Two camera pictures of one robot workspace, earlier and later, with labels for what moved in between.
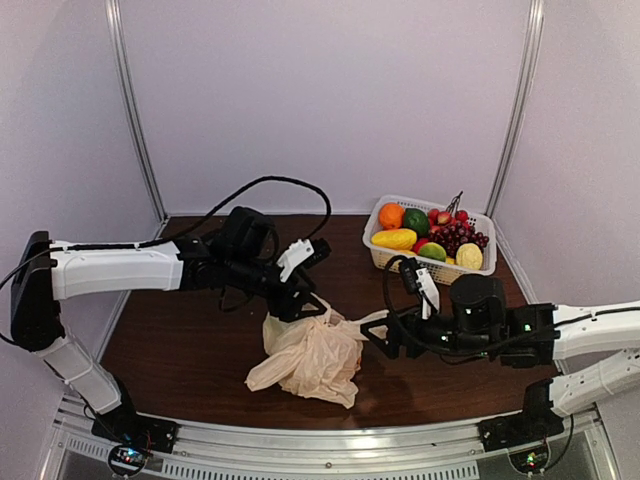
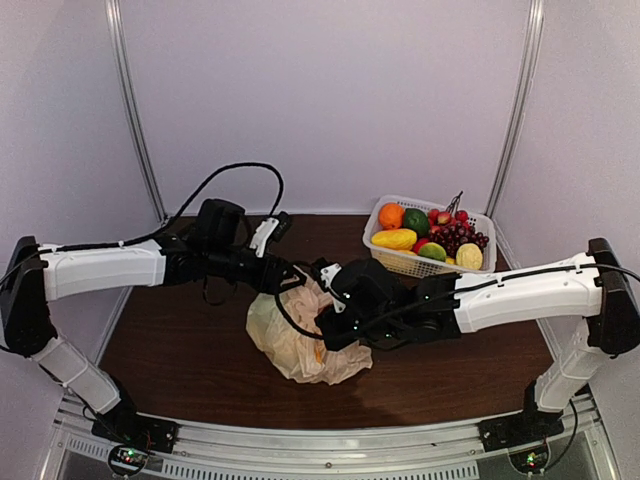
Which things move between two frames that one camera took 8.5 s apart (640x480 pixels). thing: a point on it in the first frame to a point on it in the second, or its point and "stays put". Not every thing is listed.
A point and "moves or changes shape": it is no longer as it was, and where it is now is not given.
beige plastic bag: [321, 354] moves or changes shape
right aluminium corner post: [521, 106] stays put
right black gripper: [396, 339] to [335, 339]
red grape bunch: [455, 233] stays put
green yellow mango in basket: [433, 250] stays put
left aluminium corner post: [114, 42] stays put
